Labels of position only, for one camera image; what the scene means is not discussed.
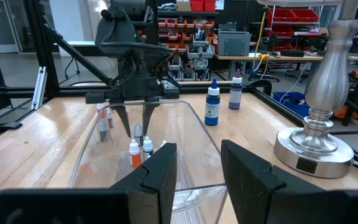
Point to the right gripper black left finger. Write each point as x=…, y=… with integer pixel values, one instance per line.
x=148, y=193

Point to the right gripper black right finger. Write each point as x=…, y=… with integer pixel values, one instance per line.
x=253, y=193

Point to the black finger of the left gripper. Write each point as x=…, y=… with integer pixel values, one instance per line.
x=148, y=116
x=122, y=118

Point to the small red food coloring bottle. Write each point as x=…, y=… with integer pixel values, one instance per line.
x=109, y=119

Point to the clear plastic container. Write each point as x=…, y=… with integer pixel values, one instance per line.
x=194, y=168

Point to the large blue food coloring bottle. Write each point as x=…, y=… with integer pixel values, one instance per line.
x=212, y=112

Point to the large violet food coloring bottle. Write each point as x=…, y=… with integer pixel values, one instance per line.
x=235, y=98

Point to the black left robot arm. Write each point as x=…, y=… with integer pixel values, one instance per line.
x=120, y=31

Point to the white desk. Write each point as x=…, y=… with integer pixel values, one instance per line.
x=82, y=43

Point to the parts bin rack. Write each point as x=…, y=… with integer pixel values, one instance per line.
x=197, y=46

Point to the silver aluminium bar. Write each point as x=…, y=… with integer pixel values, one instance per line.
x=39, y=87

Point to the large blue plastic bin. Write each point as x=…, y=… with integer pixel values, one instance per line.
x=291, y=104

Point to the grey metal box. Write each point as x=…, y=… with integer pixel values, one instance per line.
x=233, y=45

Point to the black table clip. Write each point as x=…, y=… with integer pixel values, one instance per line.
x=5, y=127

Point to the silver table lamp white shade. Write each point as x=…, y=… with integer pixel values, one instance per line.
x=328, y=81

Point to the wooden workbench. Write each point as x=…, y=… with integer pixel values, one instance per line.
x=291, y=58

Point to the red storage bins shelf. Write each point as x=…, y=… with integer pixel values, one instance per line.
x=291, y=15

